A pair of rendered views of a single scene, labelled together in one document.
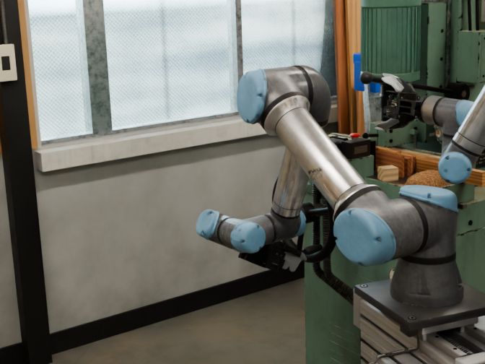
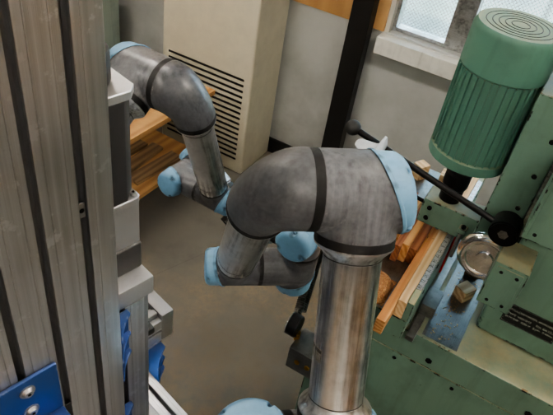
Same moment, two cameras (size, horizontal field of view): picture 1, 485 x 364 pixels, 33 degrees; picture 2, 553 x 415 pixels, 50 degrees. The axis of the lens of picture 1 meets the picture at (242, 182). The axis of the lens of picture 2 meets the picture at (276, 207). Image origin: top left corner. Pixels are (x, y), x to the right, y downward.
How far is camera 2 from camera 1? 2.01 m
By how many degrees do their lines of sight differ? 58
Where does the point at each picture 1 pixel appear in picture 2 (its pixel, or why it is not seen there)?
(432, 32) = (531, 134)
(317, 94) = (155, 100)
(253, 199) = not seen: outside the picture
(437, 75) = (518, 192)
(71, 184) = (401, 75)
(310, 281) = not seen: hidden behind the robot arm
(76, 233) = (389, 114)
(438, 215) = not seen: hidden behind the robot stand
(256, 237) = (167, 185)
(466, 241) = (416, 371)
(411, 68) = (461, 157)
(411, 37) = (476, 121)
